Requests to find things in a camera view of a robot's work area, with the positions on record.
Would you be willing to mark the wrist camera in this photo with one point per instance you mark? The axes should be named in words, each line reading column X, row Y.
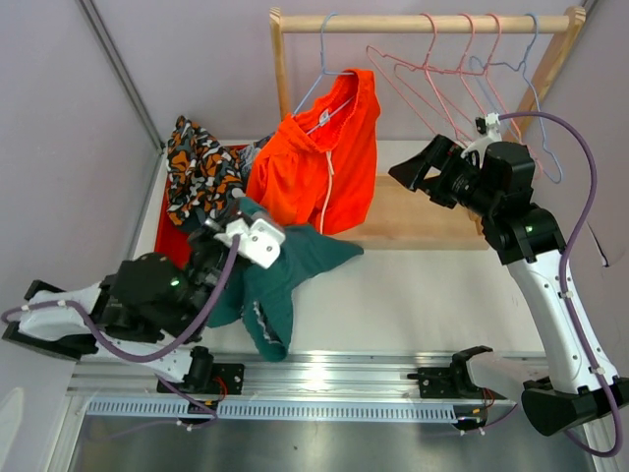
column 260, row 238
column 488, row 127

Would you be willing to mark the pink hanger of teal shorts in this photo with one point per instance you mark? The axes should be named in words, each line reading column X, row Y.
column 414, row 83

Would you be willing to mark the orange black patterned shorts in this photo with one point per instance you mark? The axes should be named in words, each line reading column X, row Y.
column 204, row 176

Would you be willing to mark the aluminium rail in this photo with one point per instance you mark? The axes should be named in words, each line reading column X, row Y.
column 305, row 387

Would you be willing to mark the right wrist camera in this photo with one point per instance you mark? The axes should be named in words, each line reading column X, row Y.
column 488, row 127

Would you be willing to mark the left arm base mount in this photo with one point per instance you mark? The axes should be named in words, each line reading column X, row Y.
column 213, row 379

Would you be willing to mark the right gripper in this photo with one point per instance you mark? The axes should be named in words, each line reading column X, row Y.
column 441, row 154

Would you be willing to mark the blue hanger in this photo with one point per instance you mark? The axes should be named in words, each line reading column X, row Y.
column 324, row 64
column 531, row 83

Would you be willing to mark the pink hanger of patterned shorts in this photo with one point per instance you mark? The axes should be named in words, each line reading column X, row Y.
column 460, row 36

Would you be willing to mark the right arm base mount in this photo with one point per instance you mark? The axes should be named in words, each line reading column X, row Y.
column 448, row 383

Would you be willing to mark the pink hanger of navy shorts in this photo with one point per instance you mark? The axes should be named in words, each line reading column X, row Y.
column 493, row 69

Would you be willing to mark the wooden clothes rack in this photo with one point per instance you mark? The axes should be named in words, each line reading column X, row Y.
column 398, row 220

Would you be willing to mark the red plastic bin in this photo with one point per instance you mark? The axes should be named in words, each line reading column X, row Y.
column 170, row 240

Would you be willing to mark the blue orange patterned shorts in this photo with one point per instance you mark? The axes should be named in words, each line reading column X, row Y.
column 249, row 153

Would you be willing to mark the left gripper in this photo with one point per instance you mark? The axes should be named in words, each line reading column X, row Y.
column 206, row 235

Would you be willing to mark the teal green shorts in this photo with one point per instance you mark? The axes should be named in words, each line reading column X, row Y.
column 262, row 298

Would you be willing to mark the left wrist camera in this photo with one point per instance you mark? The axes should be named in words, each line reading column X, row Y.
column 260, row 238

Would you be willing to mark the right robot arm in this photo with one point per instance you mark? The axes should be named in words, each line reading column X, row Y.
column 580, row 384

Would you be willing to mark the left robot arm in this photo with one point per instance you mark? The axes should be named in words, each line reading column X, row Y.
column 149, row 312

